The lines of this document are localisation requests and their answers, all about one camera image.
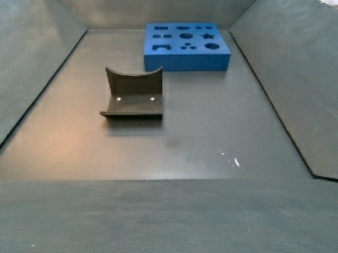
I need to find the blue shape sorter block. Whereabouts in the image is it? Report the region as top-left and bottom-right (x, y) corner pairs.
(144, 23), (230, 71)

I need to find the black L-shaped holder bracket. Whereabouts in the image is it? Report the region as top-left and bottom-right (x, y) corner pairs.
(100, 68), (164, 119)

